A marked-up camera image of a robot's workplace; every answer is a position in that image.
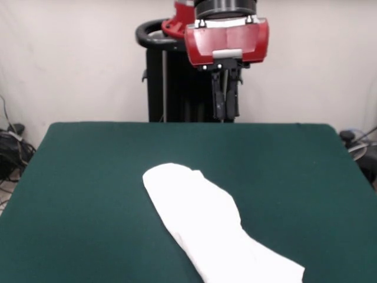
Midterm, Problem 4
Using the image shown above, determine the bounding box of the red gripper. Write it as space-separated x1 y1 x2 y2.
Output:
183 17 271 120

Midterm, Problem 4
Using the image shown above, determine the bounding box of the white towel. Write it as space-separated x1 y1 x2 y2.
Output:
142 162 306 283

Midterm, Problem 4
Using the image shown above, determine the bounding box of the dark green table cloth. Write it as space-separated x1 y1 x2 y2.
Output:
0 121 377 283

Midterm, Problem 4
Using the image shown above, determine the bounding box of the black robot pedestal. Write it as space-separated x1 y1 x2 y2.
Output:
135 19 245 123

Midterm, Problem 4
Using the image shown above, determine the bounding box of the black cable tangle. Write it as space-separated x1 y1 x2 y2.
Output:
0 94 38 204

